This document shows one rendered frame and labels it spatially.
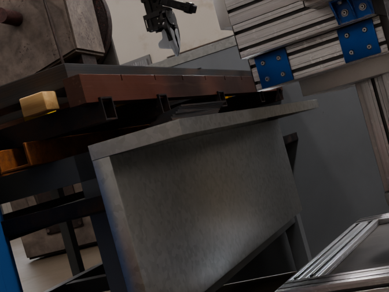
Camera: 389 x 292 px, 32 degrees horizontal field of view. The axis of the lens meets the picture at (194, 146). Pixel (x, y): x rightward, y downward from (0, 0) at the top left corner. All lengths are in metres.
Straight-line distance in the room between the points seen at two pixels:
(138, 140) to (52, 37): 5.29
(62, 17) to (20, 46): 0.51
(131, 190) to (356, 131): 1.62
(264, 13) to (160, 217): 0.61
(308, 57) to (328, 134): 1.13
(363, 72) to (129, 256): 0.82
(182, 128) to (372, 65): 0.70
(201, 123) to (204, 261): 0.40
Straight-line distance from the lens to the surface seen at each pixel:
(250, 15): 1.76
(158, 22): 2.15
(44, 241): 6.69
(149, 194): 1.41
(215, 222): 1.70
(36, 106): 1.41
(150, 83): 1.66
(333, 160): 2.86
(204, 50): 2.99
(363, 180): 2.85
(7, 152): 1.50
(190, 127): 1.28
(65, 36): 6.47
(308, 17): 1.70
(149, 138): 1.26
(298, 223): 2.79
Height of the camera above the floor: 0.61
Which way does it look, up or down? level
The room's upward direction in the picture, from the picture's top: 15 degrees counter-clockwise
